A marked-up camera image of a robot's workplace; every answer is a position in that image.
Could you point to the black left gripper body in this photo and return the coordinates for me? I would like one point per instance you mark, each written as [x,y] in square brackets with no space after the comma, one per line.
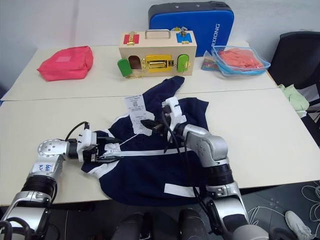
[100,148]

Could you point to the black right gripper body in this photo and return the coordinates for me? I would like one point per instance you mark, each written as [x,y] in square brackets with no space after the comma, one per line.
[159,128]

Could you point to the white long paper label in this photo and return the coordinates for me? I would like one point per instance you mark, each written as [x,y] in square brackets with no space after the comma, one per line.
[140,117]

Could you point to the navy jacket with white stripes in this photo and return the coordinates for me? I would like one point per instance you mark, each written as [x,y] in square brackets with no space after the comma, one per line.
[150,175]

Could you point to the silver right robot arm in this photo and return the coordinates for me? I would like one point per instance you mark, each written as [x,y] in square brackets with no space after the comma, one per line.
[212,147]

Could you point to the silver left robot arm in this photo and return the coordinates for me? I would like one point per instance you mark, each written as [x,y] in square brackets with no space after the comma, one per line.
[47,150]

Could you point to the white printed paper tag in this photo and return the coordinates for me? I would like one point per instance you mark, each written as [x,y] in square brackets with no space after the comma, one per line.
[135,103]

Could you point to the wooden lock box toy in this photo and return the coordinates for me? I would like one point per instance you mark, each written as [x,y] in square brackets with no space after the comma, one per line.
[157,52]

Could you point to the small colourful plastic packet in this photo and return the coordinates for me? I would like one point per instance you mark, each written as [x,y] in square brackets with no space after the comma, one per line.
[208,63]

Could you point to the pink fabric pouch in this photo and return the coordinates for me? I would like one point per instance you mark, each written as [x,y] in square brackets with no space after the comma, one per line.
[66,63]

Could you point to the clear bag with orange cloth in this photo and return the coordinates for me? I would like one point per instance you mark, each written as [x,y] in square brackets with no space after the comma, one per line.
[240,60]

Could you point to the blue hard carrying case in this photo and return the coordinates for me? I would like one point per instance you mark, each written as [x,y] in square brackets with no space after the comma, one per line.
[192,22]

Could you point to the light green cloth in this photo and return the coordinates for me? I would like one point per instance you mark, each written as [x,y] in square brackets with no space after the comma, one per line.
[295,100]

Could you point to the black office chair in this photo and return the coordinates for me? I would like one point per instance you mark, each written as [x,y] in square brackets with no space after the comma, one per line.
[300,62]

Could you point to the white shoe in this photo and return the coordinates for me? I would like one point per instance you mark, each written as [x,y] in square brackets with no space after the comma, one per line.
[297,225]

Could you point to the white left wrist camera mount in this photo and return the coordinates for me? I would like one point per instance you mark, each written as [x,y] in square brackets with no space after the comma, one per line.
[86,140]

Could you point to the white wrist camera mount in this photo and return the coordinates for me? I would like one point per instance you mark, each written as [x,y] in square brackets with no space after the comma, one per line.
[172,105]
[86,140]

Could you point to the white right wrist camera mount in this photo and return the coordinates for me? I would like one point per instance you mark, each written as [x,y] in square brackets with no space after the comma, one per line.
[172,105]

